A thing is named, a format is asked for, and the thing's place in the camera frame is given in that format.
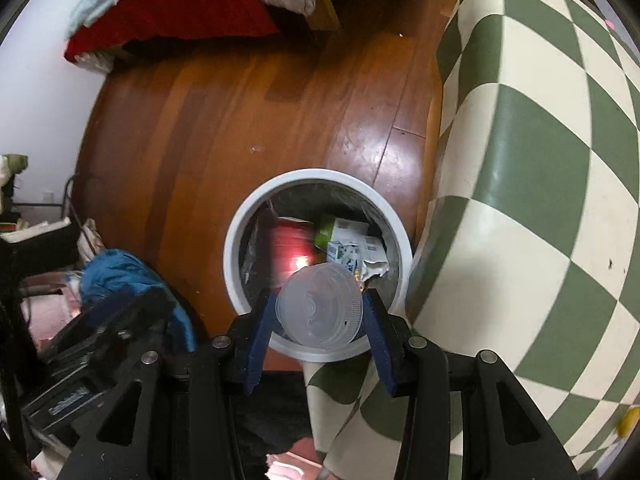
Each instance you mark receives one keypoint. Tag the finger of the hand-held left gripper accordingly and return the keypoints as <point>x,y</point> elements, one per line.
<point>100,330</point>

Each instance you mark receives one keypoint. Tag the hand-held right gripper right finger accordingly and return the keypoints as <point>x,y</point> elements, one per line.
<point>380,340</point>

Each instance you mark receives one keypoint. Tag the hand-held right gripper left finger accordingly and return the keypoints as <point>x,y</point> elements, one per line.
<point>260,340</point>

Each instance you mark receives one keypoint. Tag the clear plastic cup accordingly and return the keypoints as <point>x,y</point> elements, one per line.
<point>320,305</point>

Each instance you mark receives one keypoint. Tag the white round bin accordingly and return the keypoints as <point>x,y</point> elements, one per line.
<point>235,270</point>

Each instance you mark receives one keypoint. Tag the white barcode box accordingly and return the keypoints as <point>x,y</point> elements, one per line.
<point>372,249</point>

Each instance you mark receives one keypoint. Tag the blue and red carton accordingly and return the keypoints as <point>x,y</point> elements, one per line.
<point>345,255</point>

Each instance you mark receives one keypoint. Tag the red drink can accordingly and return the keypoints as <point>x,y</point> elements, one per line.
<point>290,245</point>

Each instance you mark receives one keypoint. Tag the green and white box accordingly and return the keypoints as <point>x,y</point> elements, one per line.
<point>327,230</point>

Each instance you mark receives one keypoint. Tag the blue cloth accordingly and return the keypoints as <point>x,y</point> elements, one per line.
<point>120,272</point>

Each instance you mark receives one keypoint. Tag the pink slipper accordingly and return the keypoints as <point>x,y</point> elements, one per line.
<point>290,471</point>

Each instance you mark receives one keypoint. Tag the green and cream checkered tablecloth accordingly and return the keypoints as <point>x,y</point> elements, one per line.
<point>525,185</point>

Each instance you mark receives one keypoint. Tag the banana peel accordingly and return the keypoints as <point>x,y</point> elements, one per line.
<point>627,422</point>

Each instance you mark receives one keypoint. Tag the red blanket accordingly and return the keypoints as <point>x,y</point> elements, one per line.
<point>190,5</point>

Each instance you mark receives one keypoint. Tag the wooden bed frame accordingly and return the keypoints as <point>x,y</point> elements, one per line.
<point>325,10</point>

